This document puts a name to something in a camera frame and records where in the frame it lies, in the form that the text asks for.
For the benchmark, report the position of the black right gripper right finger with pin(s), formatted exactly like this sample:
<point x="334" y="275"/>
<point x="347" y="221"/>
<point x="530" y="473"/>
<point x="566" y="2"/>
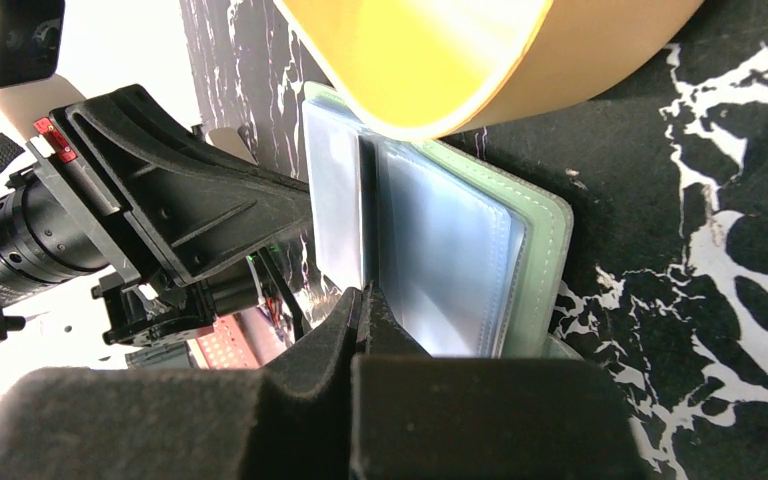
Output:
<point x="415" y="416"/>

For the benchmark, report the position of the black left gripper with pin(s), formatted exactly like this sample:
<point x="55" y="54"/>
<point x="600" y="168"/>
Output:
<point x="127" y="187"/>

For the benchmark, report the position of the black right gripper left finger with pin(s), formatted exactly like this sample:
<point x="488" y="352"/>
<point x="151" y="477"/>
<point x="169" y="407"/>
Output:
<point x="289" y="419"/>

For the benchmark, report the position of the mint green card holder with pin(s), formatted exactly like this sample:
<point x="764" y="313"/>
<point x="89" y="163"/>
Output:
<point x="468" y="256"/>

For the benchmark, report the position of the orange oval tray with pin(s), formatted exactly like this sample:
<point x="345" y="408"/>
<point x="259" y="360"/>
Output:
<point x="417" y="70"/>

